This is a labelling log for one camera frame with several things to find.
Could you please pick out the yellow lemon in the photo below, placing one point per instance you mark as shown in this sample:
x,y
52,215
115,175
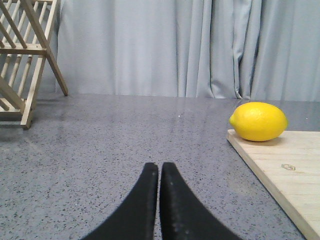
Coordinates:
x,y
258,121

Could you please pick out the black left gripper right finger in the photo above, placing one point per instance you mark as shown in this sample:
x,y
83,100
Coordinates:
x,y
182,215

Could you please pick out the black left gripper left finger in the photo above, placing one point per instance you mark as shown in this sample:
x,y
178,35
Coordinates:
x,y
134,219

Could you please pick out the wooden dish rack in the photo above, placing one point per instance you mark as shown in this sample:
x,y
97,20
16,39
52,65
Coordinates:
x,y
26,28

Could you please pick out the grey curtain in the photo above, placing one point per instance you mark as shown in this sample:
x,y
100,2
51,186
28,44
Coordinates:
x,y
233,49

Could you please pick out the wooden cutting board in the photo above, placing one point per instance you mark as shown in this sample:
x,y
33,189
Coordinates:
x,y
289,168

